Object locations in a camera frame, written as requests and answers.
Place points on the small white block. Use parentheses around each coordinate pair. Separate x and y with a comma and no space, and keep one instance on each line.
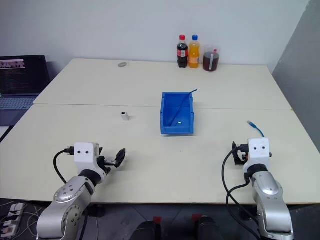
(125,116)

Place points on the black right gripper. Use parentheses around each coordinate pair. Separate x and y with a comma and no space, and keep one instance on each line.
(243,157)

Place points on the blue plastic storage bin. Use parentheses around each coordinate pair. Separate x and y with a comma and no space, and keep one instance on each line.
(175,130)

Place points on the open laptop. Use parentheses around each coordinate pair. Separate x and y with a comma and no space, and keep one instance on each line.
(20,80)

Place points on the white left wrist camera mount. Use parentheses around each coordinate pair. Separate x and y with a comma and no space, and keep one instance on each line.
(83,156)

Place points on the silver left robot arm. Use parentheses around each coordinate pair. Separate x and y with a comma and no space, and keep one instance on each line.
(72,200)

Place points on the orange soda bottle blue cap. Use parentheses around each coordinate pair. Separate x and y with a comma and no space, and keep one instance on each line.
(194,53)

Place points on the white power strip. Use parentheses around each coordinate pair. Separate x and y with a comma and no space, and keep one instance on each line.
(11,220)

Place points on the grey tape roll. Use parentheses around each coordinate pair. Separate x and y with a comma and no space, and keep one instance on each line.
(122,64)

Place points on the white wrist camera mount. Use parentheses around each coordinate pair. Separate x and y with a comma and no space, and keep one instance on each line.
(258,152)
(83,156)

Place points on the clear jar dark red liquid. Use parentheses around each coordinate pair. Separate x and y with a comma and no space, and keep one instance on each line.
(211,61)

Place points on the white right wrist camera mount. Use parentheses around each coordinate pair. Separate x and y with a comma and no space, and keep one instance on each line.
(258,152)

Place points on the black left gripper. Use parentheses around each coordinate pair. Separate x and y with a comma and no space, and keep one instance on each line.
(107,163)

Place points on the grey partition panel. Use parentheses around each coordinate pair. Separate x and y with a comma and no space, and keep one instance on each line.
(300,75)

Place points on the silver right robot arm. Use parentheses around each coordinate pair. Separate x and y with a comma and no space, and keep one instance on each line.
(271,200)

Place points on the black table foot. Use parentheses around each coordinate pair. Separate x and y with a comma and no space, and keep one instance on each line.
(96,211)

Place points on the cola bottle red cap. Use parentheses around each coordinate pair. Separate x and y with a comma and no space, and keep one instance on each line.
(182,52)

